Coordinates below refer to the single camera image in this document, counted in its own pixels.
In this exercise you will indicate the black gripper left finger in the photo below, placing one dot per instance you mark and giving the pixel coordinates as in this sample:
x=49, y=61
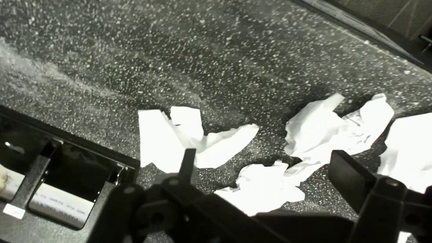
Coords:
x=188, y=165

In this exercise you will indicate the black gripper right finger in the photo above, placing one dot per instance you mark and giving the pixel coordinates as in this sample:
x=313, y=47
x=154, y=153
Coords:
x=350, y=179

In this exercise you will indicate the black hole punch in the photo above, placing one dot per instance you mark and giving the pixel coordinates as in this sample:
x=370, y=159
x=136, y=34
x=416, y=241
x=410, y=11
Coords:
x=55, y=184

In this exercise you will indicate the white paper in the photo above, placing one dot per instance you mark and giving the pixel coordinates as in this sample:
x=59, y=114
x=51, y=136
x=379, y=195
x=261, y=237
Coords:
x=261, y=190
x=163, y=140
x=317, y=130

